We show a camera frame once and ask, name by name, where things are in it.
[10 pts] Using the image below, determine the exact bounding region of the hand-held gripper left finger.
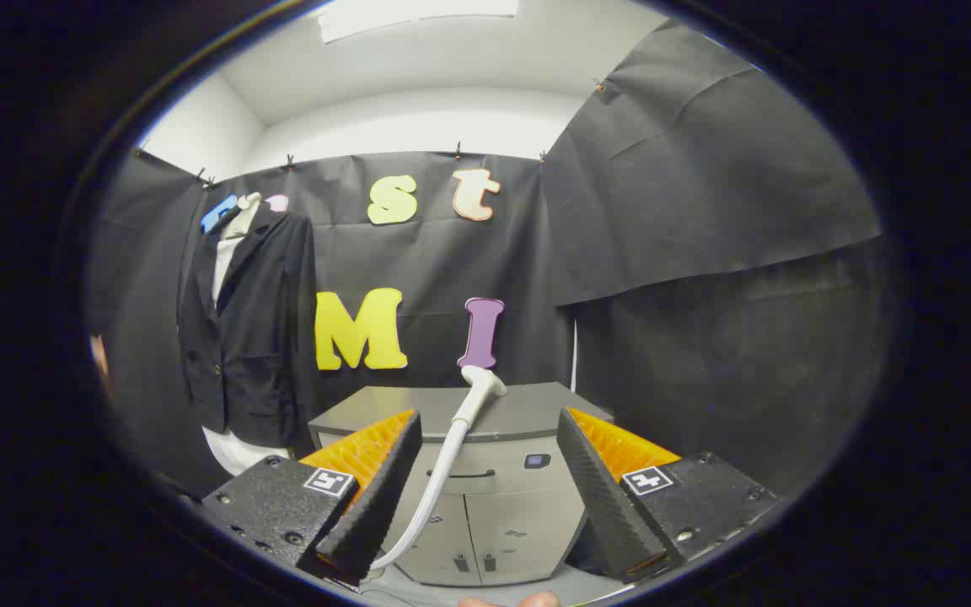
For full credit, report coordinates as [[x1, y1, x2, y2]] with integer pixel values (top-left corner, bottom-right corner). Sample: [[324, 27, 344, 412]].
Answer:
[[199, 409, 423, 587]]

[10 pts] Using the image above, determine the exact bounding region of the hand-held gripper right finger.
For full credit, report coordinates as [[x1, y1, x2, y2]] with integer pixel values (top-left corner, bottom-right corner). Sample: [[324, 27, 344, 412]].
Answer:
[[556, 407, 781, 584]]

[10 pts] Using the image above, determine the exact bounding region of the white garment steamer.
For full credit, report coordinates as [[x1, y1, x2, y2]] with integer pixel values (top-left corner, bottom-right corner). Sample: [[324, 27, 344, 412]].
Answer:
[[365, 365, 507, 574]]

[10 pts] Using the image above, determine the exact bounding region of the black suit jacket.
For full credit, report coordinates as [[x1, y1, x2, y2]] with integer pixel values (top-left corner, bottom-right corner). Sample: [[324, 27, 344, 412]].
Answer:
[[178, 202, 322, 449]]

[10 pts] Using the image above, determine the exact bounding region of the white shirt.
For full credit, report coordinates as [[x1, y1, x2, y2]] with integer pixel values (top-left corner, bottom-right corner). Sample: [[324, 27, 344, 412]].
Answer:
[[201, 234, 291, 477]]

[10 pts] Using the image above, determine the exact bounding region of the grey cabinet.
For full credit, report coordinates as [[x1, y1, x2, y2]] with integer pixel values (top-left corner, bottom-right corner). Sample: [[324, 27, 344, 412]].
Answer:
[[308, 382, 614, 588]]

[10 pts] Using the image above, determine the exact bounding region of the black backdrop cloth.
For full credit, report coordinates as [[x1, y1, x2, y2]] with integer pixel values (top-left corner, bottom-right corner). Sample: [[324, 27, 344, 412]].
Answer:
[[85, 19, 887, 507]]

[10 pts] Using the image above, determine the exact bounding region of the cream plastic hanger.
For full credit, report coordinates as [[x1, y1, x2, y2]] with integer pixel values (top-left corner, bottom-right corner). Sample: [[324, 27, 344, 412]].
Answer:
[[223, 191, 264, 239]]

